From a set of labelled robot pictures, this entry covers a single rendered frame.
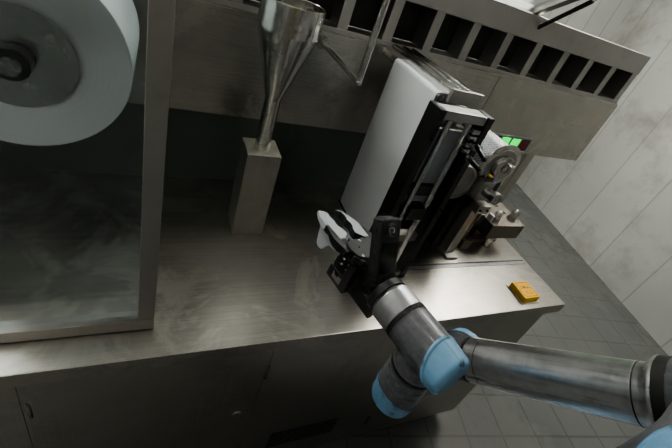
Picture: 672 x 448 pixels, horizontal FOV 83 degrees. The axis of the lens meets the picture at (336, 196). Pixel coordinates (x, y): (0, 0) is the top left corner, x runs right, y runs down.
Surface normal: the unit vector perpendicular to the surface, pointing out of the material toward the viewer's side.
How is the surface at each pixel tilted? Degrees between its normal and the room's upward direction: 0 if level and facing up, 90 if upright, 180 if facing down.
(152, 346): 0
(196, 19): 90
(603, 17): 90
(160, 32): 90
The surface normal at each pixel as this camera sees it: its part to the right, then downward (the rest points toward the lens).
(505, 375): -0.82, 0.02
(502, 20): 0.32, 0.61
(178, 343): 0.29, -0.79
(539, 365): -0.70, -0.61
